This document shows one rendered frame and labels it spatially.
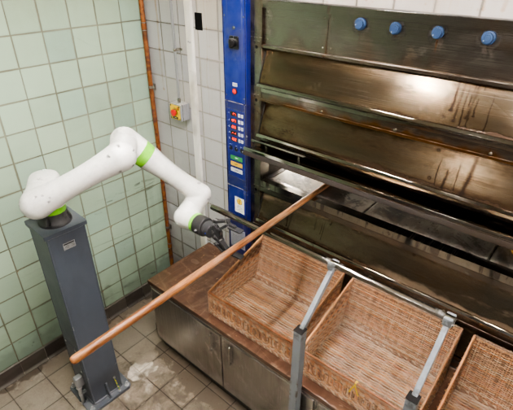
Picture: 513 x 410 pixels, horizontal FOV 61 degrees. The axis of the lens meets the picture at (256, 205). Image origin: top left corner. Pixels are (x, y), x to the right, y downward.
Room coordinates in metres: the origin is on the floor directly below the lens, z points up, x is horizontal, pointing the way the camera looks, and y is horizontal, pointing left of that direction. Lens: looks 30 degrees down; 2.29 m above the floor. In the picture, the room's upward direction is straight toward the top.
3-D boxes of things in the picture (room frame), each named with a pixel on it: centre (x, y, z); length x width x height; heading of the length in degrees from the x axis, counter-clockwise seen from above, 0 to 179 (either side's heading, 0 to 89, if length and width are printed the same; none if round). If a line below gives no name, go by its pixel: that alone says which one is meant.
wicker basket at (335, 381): (1.37, -0.56, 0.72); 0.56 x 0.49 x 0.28; 51
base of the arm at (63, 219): (1.74, 0.98, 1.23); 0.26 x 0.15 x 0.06; 48
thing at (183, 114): (2.52, 0.46, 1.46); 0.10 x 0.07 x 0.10; 50
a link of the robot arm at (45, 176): (1.69, 0.93, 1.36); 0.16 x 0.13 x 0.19; 11
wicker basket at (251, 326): (1.75, -0.10, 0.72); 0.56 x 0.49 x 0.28; 51
